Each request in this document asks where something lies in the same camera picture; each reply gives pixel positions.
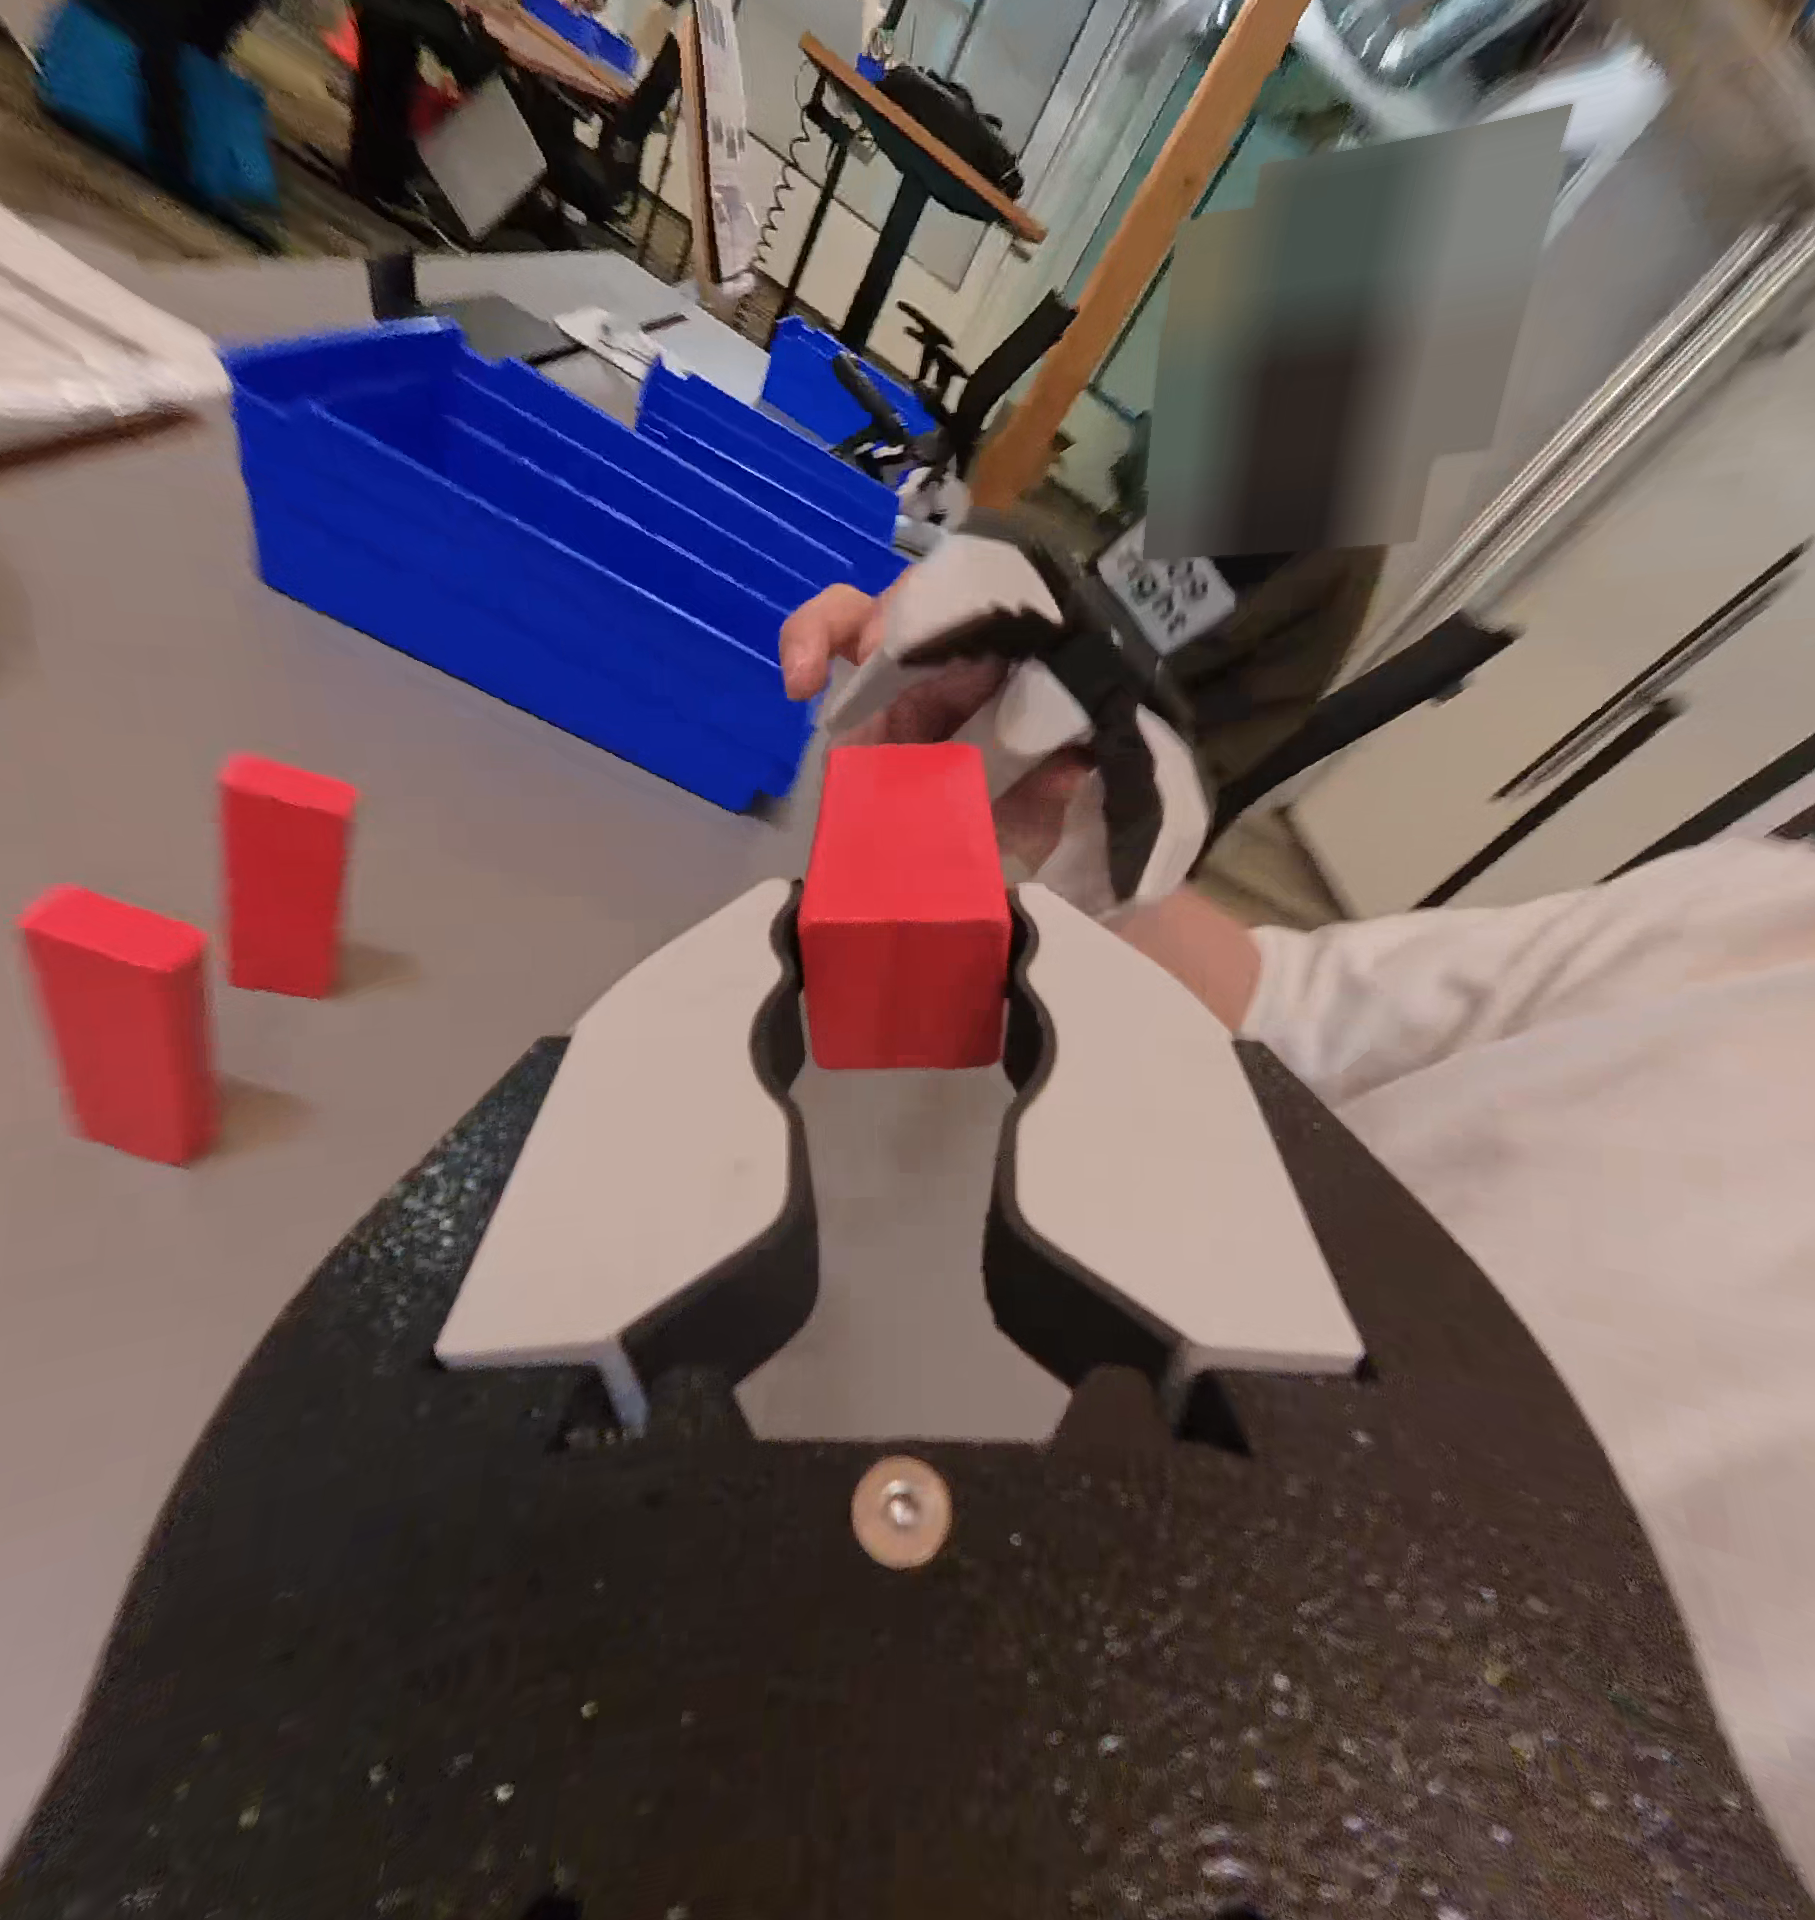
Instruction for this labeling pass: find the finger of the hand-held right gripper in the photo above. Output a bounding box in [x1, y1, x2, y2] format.
[1087, 706, 1213, 926]
[822, 531, 1072, 742]

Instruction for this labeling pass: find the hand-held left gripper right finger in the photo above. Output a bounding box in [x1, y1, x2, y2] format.
[984, 880, 1370, 1421]

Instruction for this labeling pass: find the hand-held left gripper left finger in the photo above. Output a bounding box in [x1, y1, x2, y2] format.
[433, 878, 822, 1427]

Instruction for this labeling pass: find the red arch block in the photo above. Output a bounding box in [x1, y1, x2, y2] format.
[797, 743, 1016, 1073]

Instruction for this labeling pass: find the blue plastic bin with tag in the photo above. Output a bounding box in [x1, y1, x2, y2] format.
[221, 317, 914, 820]

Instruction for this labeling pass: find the red wooden plank block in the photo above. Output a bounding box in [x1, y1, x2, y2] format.
[217, 755, 357, 1001]
[19, 884, 224, 1169]

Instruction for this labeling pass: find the person's right hand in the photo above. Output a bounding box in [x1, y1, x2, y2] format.
[775, 584, 1116, 902]

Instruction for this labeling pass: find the black mesh office chair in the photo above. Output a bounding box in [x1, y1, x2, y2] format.
[833, 290, 1076, 483]

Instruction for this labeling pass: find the wooden standing desk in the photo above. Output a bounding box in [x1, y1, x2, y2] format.
[772, 32, 1050, 354]

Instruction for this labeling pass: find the black pouch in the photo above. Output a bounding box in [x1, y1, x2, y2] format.
[875, 60, 1024, 183]

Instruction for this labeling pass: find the white cabinet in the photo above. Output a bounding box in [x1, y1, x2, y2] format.
[1287, 195, 1815, 921]

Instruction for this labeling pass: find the white easel board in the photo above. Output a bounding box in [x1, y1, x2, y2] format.
[679, 0, 752, 287]

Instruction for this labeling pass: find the laminated paper sheet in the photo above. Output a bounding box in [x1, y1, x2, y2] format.
[0, 191, 236, 458]

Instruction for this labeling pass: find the wooden post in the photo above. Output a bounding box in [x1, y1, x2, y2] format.
[969, 0, 1313, 515]

